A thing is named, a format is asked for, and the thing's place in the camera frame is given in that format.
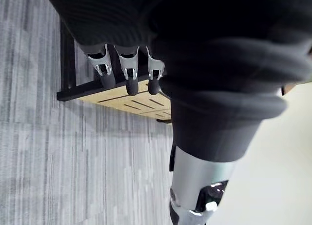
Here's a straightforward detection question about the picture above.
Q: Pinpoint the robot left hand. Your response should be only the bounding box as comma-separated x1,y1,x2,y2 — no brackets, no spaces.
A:
42,0,312,225

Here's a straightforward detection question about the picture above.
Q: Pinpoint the black-framed wooden slat shelf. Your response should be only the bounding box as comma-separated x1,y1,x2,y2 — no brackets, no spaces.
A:
57,22,173,124

